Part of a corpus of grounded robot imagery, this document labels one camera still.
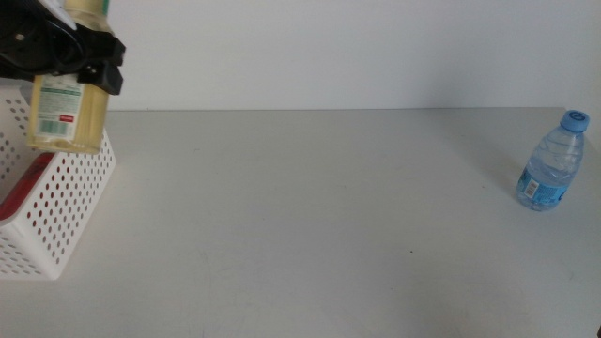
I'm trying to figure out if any yellow juice bottle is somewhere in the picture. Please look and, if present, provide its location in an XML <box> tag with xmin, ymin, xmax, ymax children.
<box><xmin>26</xmin><ymin>0</ymin><xmax>111</xmax><ymax>155</ymax></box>

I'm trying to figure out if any red cola can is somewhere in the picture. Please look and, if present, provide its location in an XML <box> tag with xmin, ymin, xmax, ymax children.
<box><xmin>0</xmin><ymin>152</ymin><xmax>56</xmax><ymax>222</ymax></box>

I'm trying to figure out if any clear water bottle blue cap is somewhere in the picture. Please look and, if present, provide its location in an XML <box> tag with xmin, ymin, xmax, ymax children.
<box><xmin>515</xmin><ymin>109</ymin><xmax>591</xmax><ymax>212</ymax></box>

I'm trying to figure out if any white perforated plastic basket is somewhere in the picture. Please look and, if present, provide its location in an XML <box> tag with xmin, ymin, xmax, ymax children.
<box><xmin>0</xmin><ymin>88</ymin><xmax>117</xmax><ymax>282</ymax></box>

